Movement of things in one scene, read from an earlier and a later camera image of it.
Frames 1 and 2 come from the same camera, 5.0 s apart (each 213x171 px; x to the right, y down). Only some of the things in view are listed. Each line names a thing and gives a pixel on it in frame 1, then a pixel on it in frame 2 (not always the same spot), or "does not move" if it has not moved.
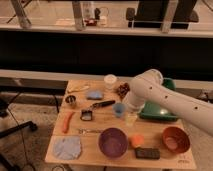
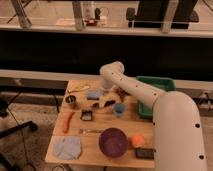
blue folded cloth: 67,147 does not move
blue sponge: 95,95 does not move
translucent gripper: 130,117 -> 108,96
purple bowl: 113,143 does not move
